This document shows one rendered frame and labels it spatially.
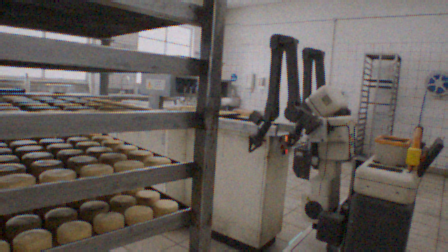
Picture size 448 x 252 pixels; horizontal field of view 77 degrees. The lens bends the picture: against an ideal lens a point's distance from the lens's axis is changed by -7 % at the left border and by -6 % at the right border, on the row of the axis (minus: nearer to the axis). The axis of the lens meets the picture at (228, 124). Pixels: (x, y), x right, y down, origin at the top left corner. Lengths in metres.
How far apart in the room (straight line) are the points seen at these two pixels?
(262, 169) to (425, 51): 4.32
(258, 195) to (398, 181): 0.90
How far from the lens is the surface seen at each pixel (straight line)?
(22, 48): 0.41
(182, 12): 0.51
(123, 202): 0.61
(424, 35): 5.79
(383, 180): 1.40
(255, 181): 1.94
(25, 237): 0.52
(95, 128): 0.44
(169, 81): 2.10
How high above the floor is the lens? 1.11
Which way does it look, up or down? 7 degrees down
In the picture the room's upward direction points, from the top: 4 degrees clockwise
